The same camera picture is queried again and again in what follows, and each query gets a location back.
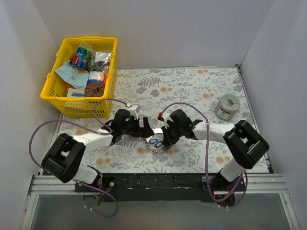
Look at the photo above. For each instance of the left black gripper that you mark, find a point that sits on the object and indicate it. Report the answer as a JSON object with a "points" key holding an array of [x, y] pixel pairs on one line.
{"points": [[141, 128]]}

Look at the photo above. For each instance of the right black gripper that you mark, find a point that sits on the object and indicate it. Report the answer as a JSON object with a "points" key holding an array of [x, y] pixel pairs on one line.
{"points": [[168, 136]]}

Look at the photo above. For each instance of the metal disc keyring holder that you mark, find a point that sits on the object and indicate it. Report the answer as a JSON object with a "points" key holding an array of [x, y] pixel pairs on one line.
{"points": [[157, 132]]}

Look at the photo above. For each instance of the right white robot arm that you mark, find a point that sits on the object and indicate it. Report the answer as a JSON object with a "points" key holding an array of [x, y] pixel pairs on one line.
{"points": [[246, 145]]}

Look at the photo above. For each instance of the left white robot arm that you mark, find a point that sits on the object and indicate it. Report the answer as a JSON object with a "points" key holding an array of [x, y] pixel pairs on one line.
{"points": [[63, 160]]}

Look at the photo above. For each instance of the black tag key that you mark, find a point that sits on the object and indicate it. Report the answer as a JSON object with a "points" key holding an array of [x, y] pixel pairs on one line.
{"points": [[159, 144]]}

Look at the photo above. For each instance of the grey paper wrapped roll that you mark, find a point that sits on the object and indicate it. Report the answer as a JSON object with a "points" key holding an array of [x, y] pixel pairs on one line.
{"points": [[227, 107]]}

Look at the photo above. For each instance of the light blue paper pouch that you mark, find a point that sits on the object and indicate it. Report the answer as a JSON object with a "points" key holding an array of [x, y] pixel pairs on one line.
{"points": [[73, 76]]}

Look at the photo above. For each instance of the white blue box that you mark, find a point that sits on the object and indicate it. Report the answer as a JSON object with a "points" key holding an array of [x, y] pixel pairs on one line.
{"points": [[75, 93]]}

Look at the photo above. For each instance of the silver foil bag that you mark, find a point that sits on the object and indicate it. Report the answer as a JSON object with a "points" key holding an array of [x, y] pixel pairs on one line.
{"points": [[102, 61]]}

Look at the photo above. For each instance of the red blue snack pack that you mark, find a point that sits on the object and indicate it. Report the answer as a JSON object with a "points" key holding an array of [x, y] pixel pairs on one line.
{"points": [[79, 62]]}

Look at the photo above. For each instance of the yellow plastic basket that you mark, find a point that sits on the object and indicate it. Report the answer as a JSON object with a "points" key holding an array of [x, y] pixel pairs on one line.
{"points": [[55, 88]]}

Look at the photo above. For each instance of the green snack packet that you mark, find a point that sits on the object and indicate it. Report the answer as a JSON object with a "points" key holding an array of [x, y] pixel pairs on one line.
{"points": [[84, 50]]}

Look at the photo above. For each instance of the blue tag key on ring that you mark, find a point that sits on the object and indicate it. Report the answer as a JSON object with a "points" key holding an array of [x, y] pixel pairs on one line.
{"points": [[153, 139]]}

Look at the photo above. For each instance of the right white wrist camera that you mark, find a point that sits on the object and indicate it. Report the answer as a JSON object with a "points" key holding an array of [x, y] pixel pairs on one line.
{"points": [[166, 118]]}

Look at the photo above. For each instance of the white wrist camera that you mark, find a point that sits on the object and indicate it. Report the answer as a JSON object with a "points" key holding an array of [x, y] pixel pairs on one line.
{"points": [[134, 111], [166, 118]]}

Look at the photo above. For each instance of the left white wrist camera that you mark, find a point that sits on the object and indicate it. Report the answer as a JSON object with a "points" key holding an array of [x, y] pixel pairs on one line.
{"points": [[134, 111]]}

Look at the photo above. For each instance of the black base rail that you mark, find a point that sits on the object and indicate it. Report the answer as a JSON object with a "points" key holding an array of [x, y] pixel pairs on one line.
{"points": [[167, 186]]}

